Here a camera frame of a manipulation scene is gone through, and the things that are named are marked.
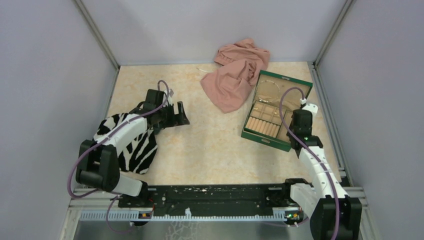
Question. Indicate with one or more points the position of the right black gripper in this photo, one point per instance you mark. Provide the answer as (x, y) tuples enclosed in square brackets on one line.
[(288, 134)]

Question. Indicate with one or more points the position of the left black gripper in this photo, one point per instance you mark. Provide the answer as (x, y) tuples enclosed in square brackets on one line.
[(176, 119)]

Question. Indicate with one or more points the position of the green jewelry box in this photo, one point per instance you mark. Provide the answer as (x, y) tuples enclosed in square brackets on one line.
[(291, 91)]

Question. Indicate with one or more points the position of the green jewelry tray insert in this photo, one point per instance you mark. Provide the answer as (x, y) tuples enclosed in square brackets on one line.
[(265, 119)]

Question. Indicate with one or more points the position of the silver pearl bangle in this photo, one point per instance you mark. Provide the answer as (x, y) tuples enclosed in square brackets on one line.
[(267, 91)]

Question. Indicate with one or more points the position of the pink cloth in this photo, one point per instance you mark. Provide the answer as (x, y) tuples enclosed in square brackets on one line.
[(229, 86)]

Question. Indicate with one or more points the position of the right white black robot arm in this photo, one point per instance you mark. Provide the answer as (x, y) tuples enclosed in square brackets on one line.
[(332, 213)]

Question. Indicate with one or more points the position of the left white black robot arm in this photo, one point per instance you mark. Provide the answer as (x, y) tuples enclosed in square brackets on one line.
[(125, 142)]

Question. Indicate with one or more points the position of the zebra print pouch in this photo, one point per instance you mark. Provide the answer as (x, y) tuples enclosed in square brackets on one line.
[(139, 153)]

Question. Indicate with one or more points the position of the white strip on table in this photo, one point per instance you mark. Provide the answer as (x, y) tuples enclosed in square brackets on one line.
[(202, 70)]

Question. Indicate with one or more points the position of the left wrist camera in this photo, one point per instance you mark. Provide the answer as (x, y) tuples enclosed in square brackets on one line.
[(168, 97)]

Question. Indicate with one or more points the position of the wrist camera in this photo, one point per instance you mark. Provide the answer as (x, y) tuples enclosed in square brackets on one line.
[(168, 97), (305, 105)]

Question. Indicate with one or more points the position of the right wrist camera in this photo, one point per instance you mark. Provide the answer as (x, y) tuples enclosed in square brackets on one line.
[(305, 105)]

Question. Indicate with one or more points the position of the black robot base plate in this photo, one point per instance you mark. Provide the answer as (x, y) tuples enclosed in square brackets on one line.
[(233, 201)]

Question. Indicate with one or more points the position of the white cable tray rail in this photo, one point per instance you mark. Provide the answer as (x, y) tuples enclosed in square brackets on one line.
[(185, 216)]

